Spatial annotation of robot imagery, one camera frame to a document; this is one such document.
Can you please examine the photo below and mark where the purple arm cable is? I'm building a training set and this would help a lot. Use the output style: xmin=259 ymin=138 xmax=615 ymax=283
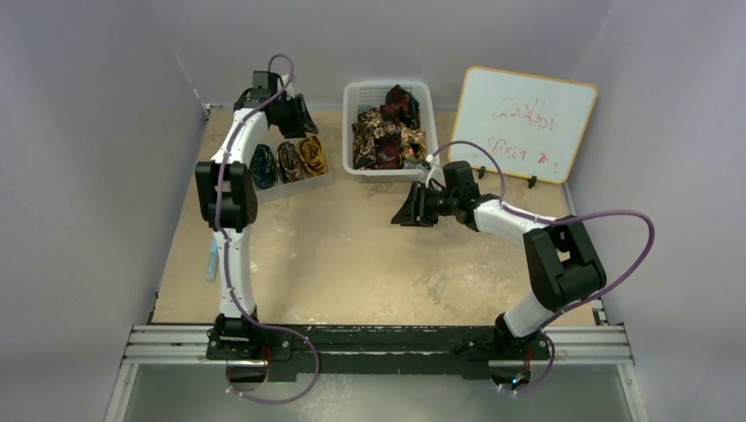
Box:
xmin=431 ymin=140 xmax=656 ymax=331
xmin=210 ymin=54 xmax=296 ymax=327

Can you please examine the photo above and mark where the aluminium frame rail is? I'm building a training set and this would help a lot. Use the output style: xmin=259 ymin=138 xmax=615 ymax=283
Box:
xmin=106 ymin=312 xmax=637 ymax=421

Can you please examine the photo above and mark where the brown floral tie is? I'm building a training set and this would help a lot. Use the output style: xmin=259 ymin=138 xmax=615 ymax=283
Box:
xmin=351 ymin=107 xmax=428 ymax=170

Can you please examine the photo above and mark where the whiteboard with yellow frame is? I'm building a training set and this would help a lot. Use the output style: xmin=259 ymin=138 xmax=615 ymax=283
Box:
xmin=447 ymin=66 xmax=598 ymax=185

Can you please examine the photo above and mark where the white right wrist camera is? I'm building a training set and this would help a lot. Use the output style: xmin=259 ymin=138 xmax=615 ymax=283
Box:
xmin=425 ymin=155 xmax=445 ymax=191

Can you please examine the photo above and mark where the clear plastic organizer tray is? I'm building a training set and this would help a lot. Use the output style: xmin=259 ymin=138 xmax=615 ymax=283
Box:
xmin=251 ymin=135 xmax=333 ymax=203

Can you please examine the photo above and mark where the yellow insect-print tie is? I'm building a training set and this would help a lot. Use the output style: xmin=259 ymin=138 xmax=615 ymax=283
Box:
xmin=297 ymin=136 xmax=329 ymax=177

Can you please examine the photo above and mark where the dark red tie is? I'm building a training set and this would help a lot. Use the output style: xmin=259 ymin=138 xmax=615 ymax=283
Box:
xmin=375 ymin=85 xmax=427 ymax=170

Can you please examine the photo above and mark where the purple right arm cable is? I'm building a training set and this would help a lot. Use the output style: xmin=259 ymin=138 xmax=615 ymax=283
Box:
xmin=431 ymin=140 xmax=656 ymax=331

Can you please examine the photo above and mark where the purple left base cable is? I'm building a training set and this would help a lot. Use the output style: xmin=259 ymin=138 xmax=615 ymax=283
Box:
xmin=225 ymin=320 xmax=320 ymax=406

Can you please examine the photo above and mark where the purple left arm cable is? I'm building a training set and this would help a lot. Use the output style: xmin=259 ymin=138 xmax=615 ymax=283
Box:
xmin=210 ymin=54 xmax=296 ymax=327

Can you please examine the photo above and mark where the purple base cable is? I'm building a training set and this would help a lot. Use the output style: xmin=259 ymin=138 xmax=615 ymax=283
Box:
xmin=225 ymin=320 xmax=320 ymax=406
xmin=496 ymin=334 xmax=558 ymax=396

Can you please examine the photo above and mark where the white plastic basket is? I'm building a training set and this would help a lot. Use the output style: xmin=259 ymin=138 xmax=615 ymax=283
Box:
xmin=341 ymin=79 xmax=439 ymax=183

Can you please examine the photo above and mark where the rolled blue green tie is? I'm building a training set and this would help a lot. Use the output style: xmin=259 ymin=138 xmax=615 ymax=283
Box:
xmin=249 ymin=143 xmax=279 ymax=190

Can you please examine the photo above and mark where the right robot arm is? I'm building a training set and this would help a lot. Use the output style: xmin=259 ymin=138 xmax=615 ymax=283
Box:
xmin=391 ymin=161 xmax=607 ymax=358

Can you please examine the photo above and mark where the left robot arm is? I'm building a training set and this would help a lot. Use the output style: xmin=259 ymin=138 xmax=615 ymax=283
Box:
xmin=194 ymin=70 xmax=318 ymax=360

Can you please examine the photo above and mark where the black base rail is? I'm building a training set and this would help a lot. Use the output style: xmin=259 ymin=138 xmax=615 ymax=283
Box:
xmin=206 ymin=324 xmax=550 ymax=382

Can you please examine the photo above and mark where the rolled pink brown tie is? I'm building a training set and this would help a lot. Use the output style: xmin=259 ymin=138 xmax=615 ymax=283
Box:
xmin=277 ymin=141 xmax=304 ymax=183

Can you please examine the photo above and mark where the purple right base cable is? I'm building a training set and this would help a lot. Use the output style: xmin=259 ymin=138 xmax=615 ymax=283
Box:
xmin=496 ymin=334 xmax=558 ymax=396

